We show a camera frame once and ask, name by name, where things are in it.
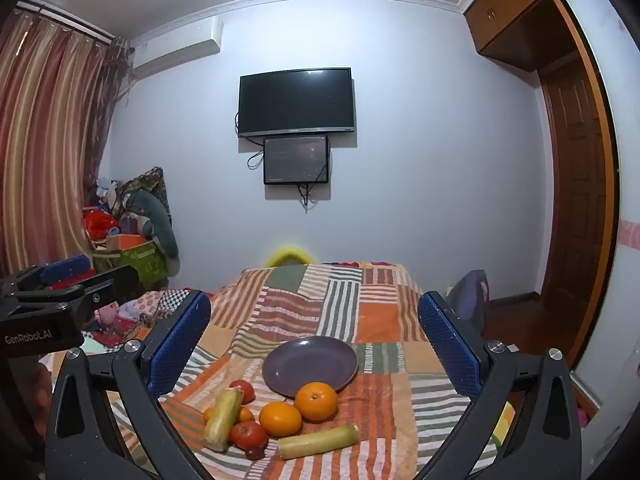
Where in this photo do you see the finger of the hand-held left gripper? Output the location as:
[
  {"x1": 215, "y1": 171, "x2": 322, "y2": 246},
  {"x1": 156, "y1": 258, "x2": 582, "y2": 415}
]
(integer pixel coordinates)
[
  {"x1": 0, "y1": 255, "x2": 94, "y2": 294},
  {"x1": 10, "y1": 266, "x2": 140, "y2": 328}
]

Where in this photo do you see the small black wall monitor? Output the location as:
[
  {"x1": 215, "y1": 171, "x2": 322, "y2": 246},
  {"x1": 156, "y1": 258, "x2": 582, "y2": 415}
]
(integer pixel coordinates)
[{"x1": 263, "y1": 135, "x2": 331, "y2": 186}]

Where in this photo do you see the pale green zucchini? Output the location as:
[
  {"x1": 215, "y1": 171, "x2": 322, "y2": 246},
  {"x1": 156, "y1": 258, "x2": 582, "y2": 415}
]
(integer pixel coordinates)
[
  {"x1": 201, "y1": 387, "x2": 244, "y2": 452},
  {"x1": 277, "y1": 424, "x2": 360, "y2": 460}
]

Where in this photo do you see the floral patchwork cloth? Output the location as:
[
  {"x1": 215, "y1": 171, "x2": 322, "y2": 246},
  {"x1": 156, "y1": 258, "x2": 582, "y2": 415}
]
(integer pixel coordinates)
[{"x1": 80, "y1": 287, "x2": 193, "y2": 351}]

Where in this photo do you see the white air conditioner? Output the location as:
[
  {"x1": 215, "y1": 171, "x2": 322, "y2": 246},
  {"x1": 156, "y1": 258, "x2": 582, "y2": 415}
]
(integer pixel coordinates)
[{"x1": 131, "y1": 16, "x2": 223, "y2": 80}]

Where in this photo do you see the wooden door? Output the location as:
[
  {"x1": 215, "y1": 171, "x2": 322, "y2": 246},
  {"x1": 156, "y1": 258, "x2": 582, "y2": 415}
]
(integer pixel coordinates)
[{"x1": 537, "y1": 60, "x2": 608, "y2": 311}]

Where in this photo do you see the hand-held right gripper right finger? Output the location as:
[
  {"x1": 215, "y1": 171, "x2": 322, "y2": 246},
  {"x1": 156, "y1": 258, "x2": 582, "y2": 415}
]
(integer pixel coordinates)
[{"x1": 417, "y1": 290, "x2": 586, "y2": 480}]

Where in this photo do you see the wooden overhead cabinet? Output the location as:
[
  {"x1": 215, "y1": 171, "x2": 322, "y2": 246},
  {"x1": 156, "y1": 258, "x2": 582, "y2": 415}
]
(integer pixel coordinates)
[{"x1": 462, "y1": 0, "x2": 586, "y2": 73}]

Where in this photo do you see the red bag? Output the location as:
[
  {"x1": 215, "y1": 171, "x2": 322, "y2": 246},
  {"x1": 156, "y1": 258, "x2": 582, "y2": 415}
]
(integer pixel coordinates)
[{"x1": 82, "y1": 207, "x2": 121, "y2": 243}]

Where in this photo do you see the dark patterned cushion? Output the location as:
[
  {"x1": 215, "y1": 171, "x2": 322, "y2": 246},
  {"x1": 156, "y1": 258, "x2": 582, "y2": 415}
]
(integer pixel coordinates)
[{"x1": 117, "y1": 166, "x2": 173, "y2": 221}]

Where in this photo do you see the striped patchwork blanket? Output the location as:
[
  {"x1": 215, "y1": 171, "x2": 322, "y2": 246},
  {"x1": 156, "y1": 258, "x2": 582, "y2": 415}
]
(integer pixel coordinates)
[{"x1": 40, "y1": 260, "x2": 516, "y2": 480}]

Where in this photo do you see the white sliding wardrobe door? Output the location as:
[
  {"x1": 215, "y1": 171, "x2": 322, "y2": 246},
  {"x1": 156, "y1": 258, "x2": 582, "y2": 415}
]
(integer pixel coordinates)
[{"x1": 555, "y1": 0, "x2": 640, "y2": 411}]

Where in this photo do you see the black wall television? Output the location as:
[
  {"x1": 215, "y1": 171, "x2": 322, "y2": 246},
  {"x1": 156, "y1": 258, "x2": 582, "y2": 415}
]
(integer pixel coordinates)
[{"x1": 238, "y1": 67, "x2": 357, "y2": 139}]

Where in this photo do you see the purple plate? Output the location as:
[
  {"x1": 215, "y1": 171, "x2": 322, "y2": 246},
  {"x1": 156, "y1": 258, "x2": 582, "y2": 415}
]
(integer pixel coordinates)
[{"x1": 262, "y1": 336, "x2": 359, "y2": 400}]

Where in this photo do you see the striped red curtain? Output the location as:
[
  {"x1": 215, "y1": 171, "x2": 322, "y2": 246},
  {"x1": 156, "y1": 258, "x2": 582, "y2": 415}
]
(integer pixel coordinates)
[{"x1": 0, "y1": 7, "x2": 133, "y2": 281}]

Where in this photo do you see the yellow plastic object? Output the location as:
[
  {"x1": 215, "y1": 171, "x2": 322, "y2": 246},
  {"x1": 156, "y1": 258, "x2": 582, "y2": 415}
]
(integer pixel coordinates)
[{"x1": 265, "y1": 245, "x2": 316, "y2": 268}]

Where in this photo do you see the curtain rail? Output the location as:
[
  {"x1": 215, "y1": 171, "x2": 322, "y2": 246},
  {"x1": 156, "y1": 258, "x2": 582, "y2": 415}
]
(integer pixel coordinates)
[{"x1": 15, "y1": 2, "x2": 116, "y2": 43}]

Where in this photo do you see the large orange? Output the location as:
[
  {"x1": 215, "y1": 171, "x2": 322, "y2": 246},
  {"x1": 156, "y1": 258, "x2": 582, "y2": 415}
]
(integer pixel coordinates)
[
  {"x1": 294, "y1": 381, "x2": 339, "y2": 423},
  {"x1": 258, "y1": 401, "x2": 304, "y2": 438}
]

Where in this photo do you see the red tomato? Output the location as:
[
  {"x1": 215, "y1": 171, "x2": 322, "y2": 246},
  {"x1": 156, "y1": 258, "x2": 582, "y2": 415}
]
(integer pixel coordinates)
[
  {"x1": 229, "y1": 421, "x2": 269, "y2": 451},
  {"x1": 229, "y1": 379, "x2": 256, "y2": 405}
]

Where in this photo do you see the purple chair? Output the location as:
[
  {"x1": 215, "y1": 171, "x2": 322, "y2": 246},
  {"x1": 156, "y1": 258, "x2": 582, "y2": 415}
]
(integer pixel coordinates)
[{"x1": 447, "y1": 270, "x2": 488, "y2": 336}]

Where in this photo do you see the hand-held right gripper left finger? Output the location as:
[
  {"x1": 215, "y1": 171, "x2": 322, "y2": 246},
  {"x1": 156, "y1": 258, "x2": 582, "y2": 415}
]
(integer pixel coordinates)
[{"x1": 45, "y1": 287, "x2": 221, "y2": 480}]

